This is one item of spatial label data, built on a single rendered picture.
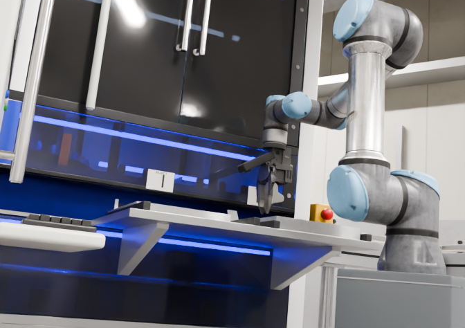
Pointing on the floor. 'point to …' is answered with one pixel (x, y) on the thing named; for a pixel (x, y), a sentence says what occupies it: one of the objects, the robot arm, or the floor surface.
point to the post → (306, 138)
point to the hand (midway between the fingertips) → (262, 209)
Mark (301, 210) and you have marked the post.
